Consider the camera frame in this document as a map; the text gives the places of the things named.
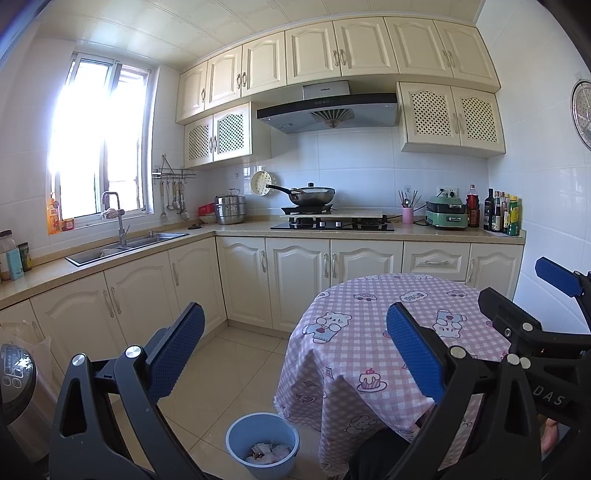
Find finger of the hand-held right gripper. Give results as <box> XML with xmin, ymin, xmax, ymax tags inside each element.
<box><xmin>478</xmin><ymin>287</ymin><xmax>544</xmax><ymax>364</ymax></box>
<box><xmin>536</xmin><ymin>257</ymin><xmax>591</xmax><ymax>333</ymax></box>

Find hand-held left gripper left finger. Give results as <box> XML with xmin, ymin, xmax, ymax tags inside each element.
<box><xmin>48</xmin><ymin>302</ymin><xmax>208</xmax><ymax>480</ymax></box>

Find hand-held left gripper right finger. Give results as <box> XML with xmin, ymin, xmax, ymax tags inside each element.
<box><xmin>385</xmin><ymin>302</ymin><xmax>543</xmax><ymax>480</ymax></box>

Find blue plastic bucket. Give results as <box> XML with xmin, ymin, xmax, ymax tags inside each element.
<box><xmin>225</xmin><ymin>412</ymin><xmax>300</xmax><ymax>480</ymax></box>

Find clear plastic bag pink print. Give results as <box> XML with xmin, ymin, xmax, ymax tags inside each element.
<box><xmin>245</xmin><ymin>442</ymin><xmax>291</xmax><ymax>463</ymax></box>

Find person's right hand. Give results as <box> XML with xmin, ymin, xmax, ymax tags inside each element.
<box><xmin>540</xmin><ymin>418</ymin><xmax>562</xmax><ymax>456</ymax></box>

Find round table, pink checked cloth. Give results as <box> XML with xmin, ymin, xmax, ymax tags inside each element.
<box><xmin>273</xmin><ymin>273</ymin><xmax>511</xmax><ymax>472</ymax></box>

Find green yellow bottle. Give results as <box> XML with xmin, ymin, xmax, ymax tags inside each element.
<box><xmin>507</xmin><ymin>196</ymin><xmax>522</xmax><ymax>237</ymax></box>

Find dark glass oil bottle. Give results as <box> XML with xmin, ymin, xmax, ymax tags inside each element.
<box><xmin>483</xmin><ymin>188</ymin><xmax>496</xmax><ymax>232</ymax></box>

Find cream lower kitchen cabinets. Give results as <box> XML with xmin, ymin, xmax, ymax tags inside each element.
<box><xmin>0</xmin><ymin>235</ymin><xmax>525</xmax><ymax>402</ymax></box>

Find cream kitchen cabinets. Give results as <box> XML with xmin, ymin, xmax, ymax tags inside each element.
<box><xmin>175</xmin><ymin>17</ymin><xmax>502</xmax><ymax>124</ymax></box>
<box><xmin>0</xmin><ymin>235</ymin><xmax>525</xmax><ymax>402</ymax></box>

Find dark soda bottle red cap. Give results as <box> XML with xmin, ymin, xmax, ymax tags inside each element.
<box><xmin>466</xmin><ymin>185</ymin><xmax>481</xmax><ymax>228</ymax></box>

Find green electric cooker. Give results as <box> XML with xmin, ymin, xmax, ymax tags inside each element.
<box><xmin>425</xmin><ymin>194</ymin><xmax>468</xmax><ymax>230</ymax></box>

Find person's dark trousers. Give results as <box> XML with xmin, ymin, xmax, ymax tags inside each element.
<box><xmin>344</xmin><ymin>427</ymin><xmax>416</xmax><ymax>480</ymax></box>

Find stainless steel sink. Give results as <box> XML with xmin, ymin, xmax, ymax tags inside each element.
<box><xmin>65</xmin><ymin>231</ymin><xmax>190</xmax><ymax>267</ymax></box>

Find metal sink faucet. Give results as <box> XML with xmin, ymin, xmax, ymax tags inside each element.
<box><xmin>102</xmin><ymin>191</ymin><xmax>129</xmax><ymax>247</ymax></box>

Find beige kitchen countertop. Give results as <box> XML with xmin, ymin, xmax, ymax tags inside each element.
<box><xmin>0</xmin><ymin>220</ymin><xmax>527</xmax><ymax>310</ymax></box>

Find stainless steel steamer pot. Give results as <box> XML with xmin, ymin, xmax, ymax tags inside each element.
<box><xmin>215</xmin><ymin>188</ymin><xmax>247</xmax><ymax>225</ymax></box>

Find black gas stove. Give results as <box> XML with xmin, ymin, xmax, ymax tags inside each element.
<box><xmin>270</xmin><ymin>206</ymin><xmax>395</xmax><ymax>232</ymax></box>

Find silver electric pressure cooker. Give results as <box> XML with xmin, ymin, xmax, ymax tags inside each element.
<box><xmin>0</xmin><ymin>342</ymin><xmax>44</xmax><ymax>450</ymax></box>

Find teal carton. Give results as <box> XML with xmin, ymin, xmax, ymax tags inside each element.
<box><xmin>6</xmin><ymin>247</ymin><xmax>25</xmax><ymax>280</ymax></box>

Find round perforated cream plate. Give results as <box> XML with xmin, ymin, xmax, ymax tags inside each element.
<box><xmin>250</xmin><ymin>170</ymin><xmax>274</xmax><ymax>198</ymax></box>

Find clear jar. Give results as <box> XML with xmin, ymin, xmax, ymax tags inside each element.
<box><xmin>0</xmin><ymin>230</ymin><xmax>17</xmax><ymax>281</ymax></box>

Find kitchen window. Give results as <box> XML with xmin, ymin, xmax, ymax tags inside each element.
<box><xmin>47</xmin><ymin>52</ymin><xmax>153</xmax><ymax>234</ymax></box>

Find grey range hood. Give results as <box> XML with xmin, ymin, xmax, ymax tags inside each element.
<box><xmin>256</xmin><ymin>80</ymin><xmax>399</xmax><ymax>134</ymax></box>

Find cream upper kitchen cabinets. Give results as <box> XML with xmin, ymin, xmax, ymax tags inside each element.
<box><xmin>175</xmin><ymin>17</ymin><xmax>502</xmax><ymax>124</ymax></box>

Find wall utensil rack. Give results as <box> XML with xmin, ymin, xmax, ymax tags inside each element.
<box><xmin>152</xmin><ymin>154</ymin><xmax>196</xmax><ymax>180</ymax></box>

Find metal wok with handle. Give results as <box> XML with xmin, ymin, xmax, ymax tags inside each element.
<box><xmin>265</xmin><ymin>182</ymin><xmax>336</xmax><ymax>207</ymax></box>

